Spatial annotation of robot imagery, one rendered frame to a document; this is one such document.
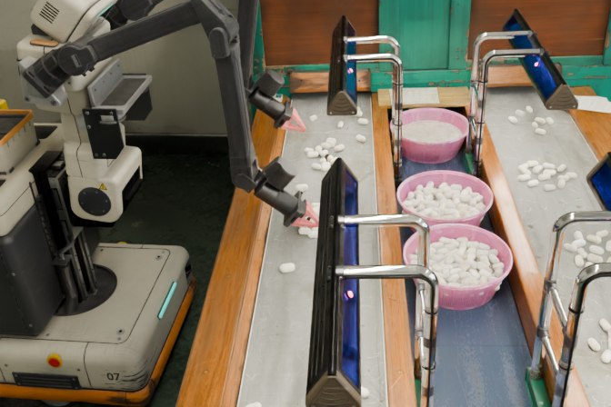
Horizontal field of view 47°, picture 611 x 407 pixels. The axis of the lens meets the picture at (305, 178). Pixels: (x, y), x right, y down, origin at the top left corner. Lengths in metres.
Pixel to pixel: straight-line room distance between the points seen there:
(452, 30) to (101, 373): 1.66
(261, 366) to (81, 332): 1.03
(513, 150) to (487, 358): 0.87
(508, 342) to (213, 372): 0.67
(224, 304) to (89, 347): 0.82
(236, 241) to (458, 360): 0.64
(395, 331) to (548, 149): 1.00
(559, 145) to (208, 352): 1.35
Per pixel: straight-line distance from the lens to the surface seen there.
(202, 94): 3.79
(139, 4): 2.21
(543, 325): 1.48
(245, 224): 1.93
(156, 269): 2.64
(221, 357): 1.55
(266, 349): 1.59
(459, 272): 1.78
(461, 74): 2.67
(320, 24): 2.59
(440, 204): 2.03
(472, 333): 1.72
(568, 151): 2.37
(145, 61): 3.82
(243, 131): 1.78
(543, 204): 2.07
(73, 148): 2.18
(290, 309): 1.68
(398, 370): 1.50
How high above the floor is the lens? 1.84
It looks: 31 degrees down
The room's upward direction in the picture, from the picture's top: 4 degrees counter-clockwise
